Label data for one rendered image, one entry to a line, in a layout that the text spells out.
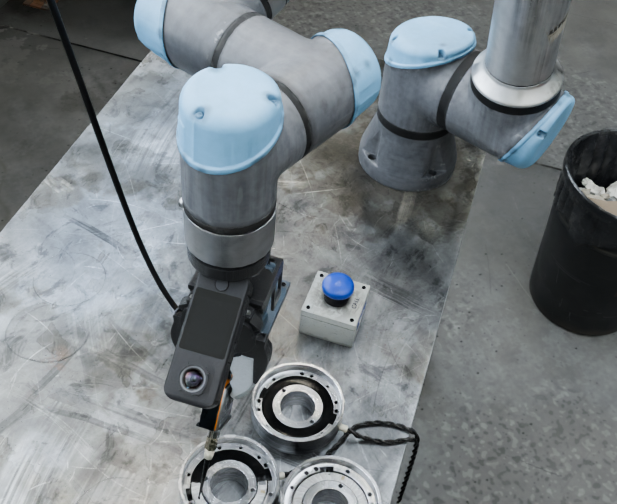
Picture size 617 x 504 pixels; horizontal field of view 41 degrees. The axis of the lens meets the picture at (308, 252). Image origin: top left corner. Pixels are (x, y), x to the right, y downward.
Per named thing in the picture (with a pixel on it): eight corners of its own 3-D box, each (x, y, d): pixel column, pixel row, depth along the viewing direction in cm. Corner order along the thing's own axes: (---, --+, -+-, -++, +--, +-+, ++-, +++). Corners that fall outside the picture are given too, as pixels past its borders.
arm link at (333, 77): (291, -8, 72) (201, 42, 66) (397, 45, 68) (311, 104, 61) (286, 68, 78) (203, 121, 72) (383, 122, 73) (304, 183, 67)
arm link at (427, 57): (407, 73, 129) (422, -6, 119) (481, 112, 124) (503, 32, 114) (360, 107, 122) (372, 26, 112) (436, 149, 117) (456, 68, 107)
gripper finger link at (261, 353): (275, 376, 81) (270, 317, 74) (269, 388, 80) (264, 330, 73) (229, 364, 82) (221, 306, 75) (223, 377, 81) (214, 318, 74)
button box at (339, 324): (352, 348, 105) (356, 324, 101) (298, 332, 106) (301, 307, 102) (368, 301, 110) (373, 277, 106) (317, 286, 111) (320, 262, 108)
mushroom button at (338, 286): (345, 323, 104) (350, 298, 100) (315, 314, 105) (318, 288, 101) (354, 300, 107) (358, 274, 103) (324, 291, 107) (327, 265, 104)
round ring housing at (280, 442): (235, 440, 95) (236, 421, 92) (271, 370, 102) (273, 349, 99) (322, 473, 93) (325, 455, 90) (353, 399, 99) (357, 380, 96)
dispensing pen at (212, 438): (178, 501, 84) (213, 348, 81) (192, 483, 88) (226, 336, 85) (199, 508, 84) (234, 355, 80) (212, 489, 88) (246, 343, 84)
